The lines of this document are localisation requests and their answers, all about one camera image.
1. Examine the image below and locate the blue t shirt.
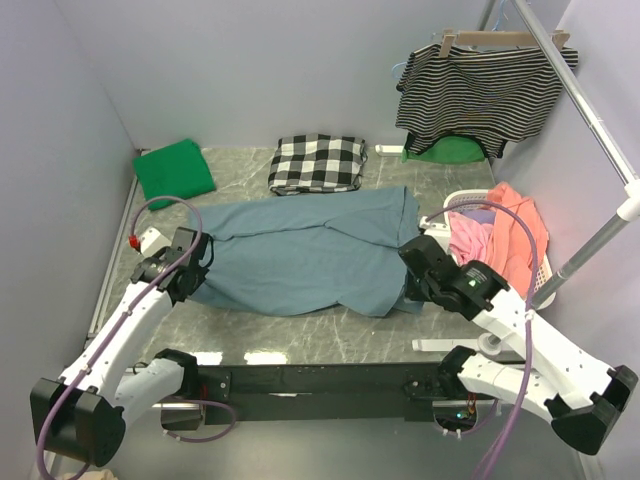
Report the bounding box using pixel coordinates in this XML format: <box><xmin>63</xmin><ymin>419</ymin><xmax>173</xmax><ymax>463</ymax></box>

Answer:
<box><xmin>191</xmin><ymin>186</ymin><xmax>423</xmax><ymax>317</ymax></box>

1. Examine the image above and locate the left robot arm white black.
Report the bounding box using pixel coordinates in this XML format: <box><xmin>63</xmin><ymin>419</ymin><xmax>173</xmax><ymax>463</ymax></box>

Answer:
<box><xmin>30</xmin><ymin>227</ymin><xmax>214</xmax><ymax>466</ymax></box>

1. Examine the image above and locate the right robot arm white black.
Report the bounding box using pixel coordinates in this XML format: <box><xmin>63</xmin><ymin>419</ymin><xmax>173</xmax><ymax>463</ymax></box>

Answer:
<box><xmin>399</xmin><ymin>235</ymin><xmax>638</xmax><ymax>455</ymax></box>

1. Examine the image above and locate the lilac garment in basket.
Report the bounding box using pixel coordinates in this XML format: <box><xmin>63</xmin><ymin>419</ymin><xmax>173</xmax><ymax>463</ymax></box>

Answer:
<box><xmin>462</xmin><ymin>209</ymin><xmax>496</xmax><ymax>225</ymax></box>

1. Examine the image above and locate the coral pink shirt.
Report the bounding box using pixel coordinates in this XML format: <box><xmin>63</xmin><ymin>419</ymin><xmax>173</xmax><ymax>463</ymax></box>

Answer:
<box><xmin>486</xmin><ymin>182</ymin><xmax>549</xmax><ymax>299</ymax></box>

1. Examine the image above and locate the white laundry basket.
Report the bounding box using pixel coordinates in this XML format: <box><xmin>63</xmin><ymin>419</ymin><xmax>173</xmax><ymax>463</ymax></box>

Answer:
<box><xmin>444</xmin><ymin>189</ymin><xmax>552</xmax><ymax>290</ymax></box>

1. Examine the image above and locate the folded green t shirt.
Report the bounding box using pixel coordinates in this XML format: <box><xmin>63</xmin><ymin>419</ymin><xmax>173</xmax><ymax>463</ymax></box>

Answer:
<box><xmin>133</xmin><ymin>139</ymin><xmax>216</xmax><ymax>201</ymax></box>

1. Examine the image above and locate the green garment under striped shirt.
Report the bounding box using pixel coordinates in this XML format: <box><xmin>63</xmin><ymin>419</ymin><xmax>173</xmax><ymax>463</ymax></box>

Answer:
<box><xmin>401</xmin><ymin>136</ymin><xmax>485</xmax><ymax>165</ymax></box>

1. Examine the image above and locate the folded black white checkered shirt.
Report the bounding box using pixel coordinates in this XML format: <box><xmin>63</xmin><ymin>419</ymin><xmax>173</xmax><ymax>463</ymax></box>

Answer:
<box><xmin>267</xmin><ymin>133</ymin><xmax>367</xmax><ymax>196</ymax></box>

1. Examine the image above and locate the black white striped shirt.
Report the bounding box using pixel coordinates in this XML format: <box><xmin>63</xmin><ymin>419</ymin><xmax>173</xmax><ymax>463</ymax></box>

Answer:
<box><xmin>395</xmin><ymin>44</ymin><xmax>564</xmax><ymax>159</ymax></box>

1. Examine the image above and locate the beige cloth at bottom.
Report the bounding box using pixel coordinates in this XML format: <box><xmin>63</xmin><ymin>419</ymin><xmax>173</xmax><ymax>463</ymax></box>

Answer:
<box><xmin>58</xmin><ymin>469</ymin><xmax>118</xmax><ymax>480</ymax></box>

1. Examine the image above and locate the silver clothes rack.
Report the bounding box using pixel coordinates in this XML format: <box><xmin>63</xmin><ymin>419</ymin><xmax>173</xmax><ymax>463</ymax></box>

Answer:
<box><xmin>375</xmin><ymin>0</ymin><xmax>640</xmax><ymax>354</ymax></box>

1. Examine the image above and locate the wooden clip hanger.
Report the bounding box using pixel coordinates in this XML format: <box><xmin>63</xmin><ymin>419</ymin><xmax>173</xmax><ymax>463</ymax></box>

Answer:
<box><xmin>432</xmin><ymin>27</ymin><xmax>571</xmax><ymax>57</ymax></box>

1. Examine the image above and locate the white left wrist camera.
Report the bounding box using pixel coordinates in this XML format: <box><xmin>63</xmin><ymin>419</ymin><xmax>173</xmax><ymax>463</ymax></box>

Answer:
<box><xmin>128</xmin><ymin>227</ymin><xmax>171</xmax><ymax>257</ymax></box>

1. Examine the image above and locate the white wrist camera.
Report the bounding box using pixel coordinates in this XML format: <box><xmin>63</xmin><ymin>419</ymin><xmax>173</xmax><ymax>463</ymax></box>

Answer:
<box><xmin>419</xmin><ymin>216</ymin><xmax>451</xmax><ymax>242</ymax></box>
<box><xmin>128</xmin><ymin>227</ymin><xmax>171</xmax><ymax>257</ymax></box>

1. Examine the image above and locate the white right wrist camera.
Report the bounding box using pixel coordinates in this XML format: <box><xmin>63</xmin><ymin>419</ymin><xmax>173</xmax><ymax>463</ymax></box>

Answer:
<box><xmin>419</xmin><ymin>216</ymin><xmax>451</xmax><ymax>242</ymax></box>

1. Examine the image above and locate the aluminium frame rail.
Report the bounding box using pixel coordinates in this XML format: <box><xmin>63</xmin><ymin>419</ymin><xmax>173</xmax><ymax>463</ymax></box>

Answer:
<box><xmin>27</xmin><ymin>149</ymin><xmax>151</xmax><ymax>480</ymax></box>

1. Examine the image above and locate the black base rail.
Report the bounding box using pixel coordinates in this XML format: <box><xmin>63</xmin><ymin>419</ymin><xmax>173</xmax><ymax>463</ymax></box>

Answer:
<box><xmin>169</xmin><ymin>362</ymin><xmax>471</xmax><ymax>422</ymax></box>

